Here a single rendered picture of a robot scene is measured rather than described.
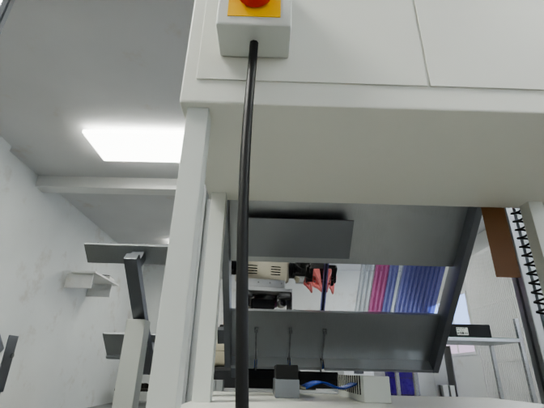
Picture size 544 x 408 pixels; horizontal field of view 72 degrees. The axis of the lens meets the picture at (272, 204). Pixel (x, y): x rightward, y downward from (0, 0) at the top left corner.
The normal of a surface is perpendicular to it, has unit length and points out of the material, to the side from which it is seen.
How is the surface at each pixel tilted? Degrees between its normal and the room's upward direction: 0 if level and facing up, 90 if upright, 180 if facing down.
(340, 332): 137
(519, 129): 180
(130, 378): 90
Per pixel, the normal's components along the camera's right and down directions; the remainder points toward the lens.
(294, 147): -0.02, 0.91
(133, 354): 0.03, -0.40
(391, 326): 0.00, 0.39
